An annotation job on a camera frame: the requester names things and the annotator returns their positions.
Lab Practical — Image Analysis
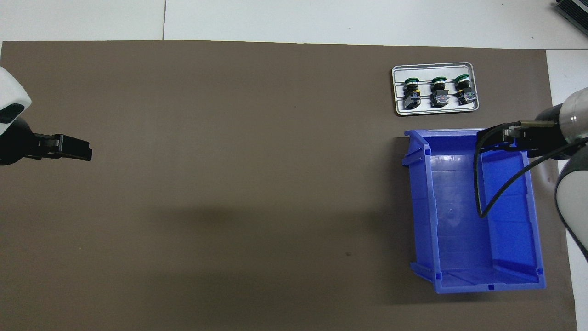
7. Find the blue plastic storage bin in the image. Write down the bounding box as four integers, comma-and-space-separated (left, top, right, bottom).
401, 128, 547, 295

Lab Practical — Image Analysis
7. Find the green push button switch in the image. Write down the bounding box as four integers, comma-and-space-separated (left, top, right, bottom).
402, 77, 422, 110
430, 76, 450, 108
454, 74, 477, 105

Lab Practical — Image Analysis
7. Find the grey metal tray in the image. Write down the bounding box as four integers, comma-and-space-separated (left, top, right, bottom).
391, 62, 480, 116

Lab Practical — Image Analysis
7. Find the brown table mat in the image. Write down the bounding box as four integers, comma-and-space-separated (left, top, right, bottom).
0, 40, 578, 331

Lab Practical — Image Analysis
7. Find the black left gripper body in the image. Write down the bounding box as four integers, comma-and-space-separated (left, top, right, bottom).
0, 117, 46, 166

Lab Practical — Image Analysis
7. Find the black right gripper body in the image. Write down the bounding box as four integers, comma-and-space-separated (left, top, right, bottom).
517, 122, 568, 159

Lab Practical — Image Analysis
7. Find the grey ribbed device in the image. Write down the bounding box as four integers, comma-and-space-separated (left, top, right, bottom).
553, 0, 588, 33

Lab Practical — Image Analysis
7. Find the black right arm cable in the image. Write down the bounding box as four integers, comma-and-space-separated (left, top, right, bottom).
473, 120, 588, 219

